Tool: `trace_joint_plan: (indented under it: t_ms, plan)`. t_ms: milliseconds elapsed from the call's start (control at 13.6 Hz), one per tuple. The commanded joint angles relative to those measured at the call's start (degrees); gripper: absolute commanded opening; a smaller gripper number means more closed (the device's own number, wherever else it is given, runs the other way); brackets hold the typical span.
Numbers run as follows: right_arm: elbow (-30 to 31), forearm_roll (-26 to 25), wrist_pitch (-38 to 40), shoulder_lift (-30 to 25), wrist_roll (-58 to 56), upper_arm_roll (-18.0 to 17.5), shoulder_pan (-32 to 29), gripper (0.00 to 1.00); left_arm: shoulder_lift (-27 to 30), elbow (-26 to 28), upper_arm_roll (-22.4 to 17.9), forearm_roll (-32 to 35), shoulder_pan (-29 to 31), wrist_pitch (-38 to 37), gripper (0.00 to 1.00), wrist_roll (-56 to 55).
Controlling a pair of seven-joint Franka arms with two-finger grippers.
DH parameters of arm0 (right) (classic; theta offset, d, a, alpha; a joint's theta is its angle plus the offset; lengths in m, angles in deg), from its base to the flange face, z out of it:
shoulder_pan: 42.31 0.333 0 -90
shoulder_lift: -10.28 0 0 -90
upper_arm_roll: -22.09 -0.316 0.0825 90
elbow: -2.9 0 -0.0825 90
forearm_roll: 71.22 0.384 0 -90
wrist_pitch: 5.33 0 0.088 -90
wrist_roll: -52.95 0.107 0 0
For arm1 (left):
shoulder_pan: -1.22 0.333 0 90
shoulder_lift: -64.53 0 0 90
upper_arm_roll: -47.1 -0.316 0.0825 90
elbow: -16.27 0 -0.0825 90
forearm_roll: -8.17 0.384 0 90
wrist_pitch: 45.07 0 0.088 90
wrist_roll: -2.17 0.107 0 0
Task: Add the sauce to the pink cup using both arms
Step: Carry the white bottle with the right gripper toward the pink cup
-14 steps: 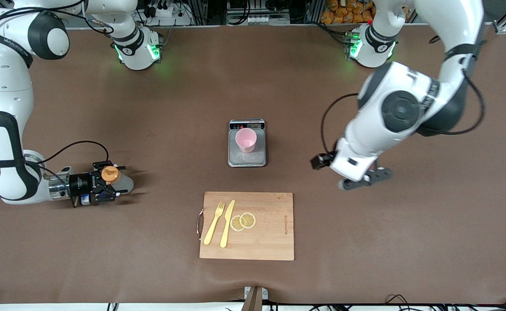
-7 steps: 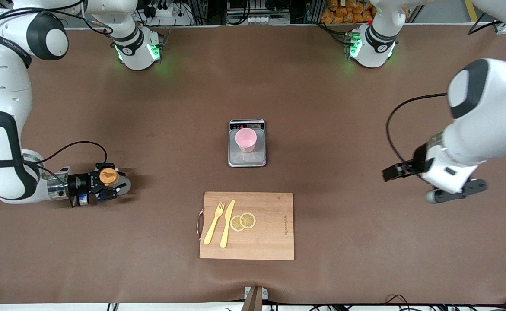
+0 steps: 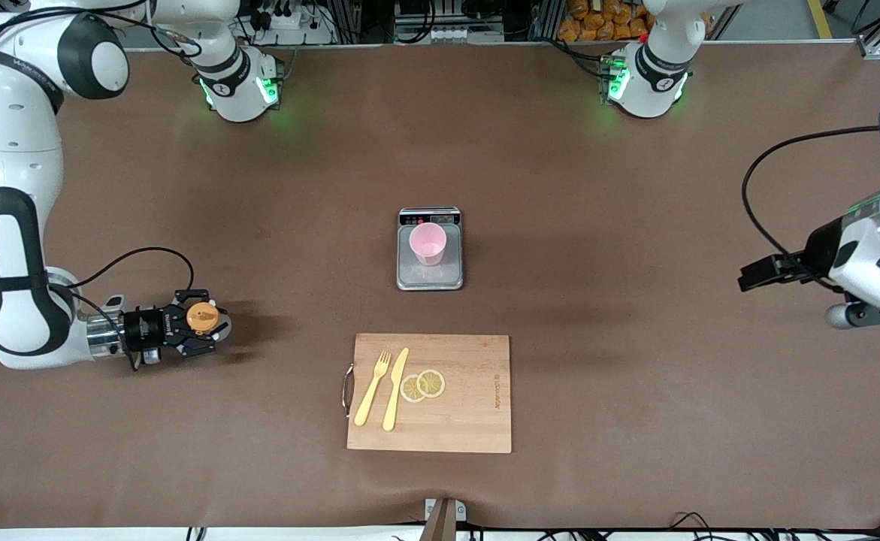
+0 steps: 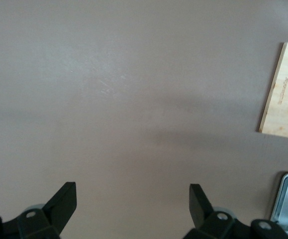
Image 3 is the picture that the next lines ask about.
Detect yellow plastic knife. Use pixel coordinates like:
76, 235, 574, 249
382, 347, 410, 432

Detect front camera mounting bracket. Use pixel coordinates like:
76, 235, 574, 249
419, 497, 467, 541

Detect pink cup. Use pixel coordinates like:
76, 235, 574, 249
409, 222, 449, 267

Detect white power strip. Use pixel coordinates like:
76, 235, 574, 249
256, 0, 335, 46

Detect wooden cutting board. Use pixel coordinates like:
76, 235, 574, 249
342, 334, 513, 454

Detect black cable loops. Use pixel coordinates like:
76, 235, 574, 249
669, 512, 713, 541

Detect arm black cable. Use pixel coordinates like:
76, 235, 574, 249
742, 126, 880, 292
0, 0, 204, 370

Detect yellow plastic fork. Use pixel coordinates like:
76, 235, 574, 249
354, 350, 392, 427

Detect translucent sauce bottle orange cap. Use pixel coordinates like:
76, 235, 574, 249
186, 301, 233, 340

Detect silver digital kitchen scale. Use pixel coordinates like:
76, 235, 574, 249
397, 207, 464, 292

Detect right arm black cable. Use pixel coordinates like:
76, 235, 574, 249
0, 0, 204, 370

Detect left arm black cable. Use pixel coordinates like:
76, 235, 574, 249
742, 126, 880, 292

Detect orange snack bags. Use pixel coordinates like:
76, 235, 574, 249
558, 0, 711, 43

